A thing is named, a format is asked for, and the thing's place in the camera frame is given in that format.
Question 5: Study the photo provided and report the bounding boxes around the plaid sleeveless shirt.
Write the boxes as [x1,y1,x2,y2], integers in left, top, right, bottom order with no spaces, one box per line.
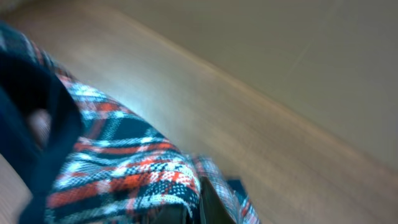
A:
[1,24,260,223]

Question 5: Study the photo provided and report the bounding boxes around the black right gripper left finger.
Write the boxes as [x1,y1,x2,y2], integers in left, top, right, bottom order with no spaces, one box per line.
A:
[149,205,188,224]

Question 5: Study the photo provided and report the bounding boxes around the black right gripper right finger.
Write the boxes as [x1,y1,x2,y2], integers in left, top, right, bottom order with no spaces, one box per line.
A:
[199,177,236,224]

